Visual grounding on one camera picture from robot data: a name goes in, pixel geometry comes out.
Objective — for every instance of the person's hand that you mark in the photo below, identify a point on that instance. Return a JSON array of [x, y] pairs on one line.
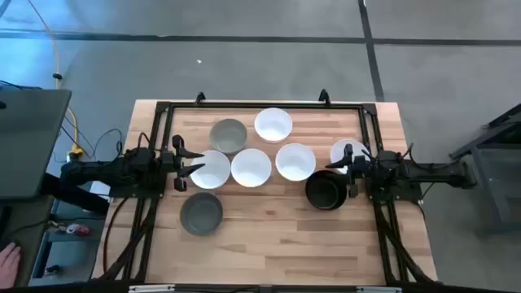
[[9, 264]]

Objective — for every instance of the light grey bowl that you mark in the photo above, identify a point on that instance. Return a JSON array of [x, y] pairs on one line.
[[228, 136]]

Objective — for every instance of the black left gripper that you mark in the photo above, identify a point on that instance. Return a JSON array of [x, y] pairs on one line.
[[177, 163]]

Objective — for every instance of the grey metal cart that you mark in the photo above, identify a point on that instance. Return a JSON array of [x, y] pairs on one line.
[[509, 134]]

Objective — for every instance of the black table clamp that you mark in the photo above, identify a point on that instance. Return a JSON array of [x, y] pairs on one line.
[[324, 97], [200, 98]]

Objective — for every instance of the dark desk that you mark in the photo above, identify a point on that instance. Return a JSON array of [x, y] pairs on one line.
[[28, 228]]

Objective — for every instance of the grey shelf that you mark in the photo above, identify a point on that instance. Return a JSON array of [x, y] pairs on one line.
[[65, 252]]

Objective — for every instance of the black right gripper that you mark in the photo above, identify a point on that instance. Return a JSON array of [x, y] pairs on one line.
[[360, 169]]

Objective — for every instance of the black aluminium frame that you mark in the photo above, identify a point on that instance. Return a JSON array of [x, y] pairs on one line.
[[264, 105]]

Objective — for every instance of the silver bracket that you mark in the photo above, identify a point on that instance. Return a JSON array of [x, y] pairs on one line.
[[378, 290], [151, 289]]

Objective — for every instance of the black bowl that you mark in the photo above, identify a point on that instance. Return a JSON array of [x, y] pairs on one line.
[[323, 193]]

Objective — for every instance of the grey laptop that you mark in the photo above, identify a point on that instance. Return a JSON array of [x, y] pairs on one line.
[[32, 138]]

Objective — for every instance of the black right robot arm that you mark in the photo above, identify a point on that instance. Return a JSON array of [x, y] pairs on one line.
[[431, 173]]

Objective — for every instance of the black desk beam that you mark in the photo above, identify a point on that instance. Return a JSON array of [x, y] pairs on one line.
[[73, 195]]

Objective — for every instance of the dark grey bowl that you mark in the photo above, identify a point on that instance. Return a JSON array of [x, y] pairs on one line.
[[201, 213]]

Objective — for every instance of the white paper sheet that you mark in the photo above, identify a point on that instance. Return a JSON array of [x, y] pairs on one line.
[[99, 190]]

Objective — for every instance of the red white object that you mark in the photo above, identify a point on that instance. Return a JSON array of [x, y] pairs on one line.
[[79, 230]]

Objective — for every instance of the white bowl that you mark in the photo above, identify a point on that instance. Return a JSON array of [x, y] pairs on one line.
[[212, 174], [273, 124], [337, 151], [295, 161], [251, 167]]

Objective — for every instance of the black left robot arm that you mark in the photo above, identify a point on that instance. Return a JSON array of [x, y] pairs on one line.
[[134, 163]]

